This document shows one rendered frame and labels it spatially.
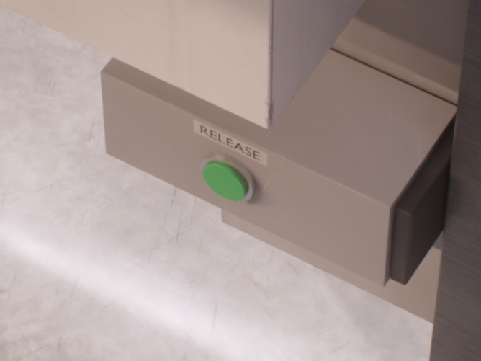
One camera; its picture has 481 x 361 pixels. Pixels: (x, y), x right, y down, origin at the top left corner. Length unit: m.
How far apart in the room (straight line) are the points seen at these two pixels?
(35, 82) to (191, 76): 1.74
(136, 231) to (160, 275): 0.07
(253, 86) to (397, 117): 0.23
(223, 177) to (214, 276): 1.36
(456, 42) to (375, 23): 0.05
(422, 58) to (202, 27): 0.25
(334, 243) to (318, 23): 0.24
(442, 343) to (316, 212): 0.17
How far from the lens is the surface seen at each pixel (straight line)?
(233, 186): 1.50
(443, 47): 1.47
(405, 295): 1.68
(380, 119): 1.49
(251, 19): 1.23
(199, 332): 2.81
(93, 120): 2.99
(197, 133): 1.50
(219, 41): 1.26
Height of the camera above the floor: 2.35
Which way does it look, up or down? 53 degrees down
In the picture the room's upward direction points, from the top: straight up
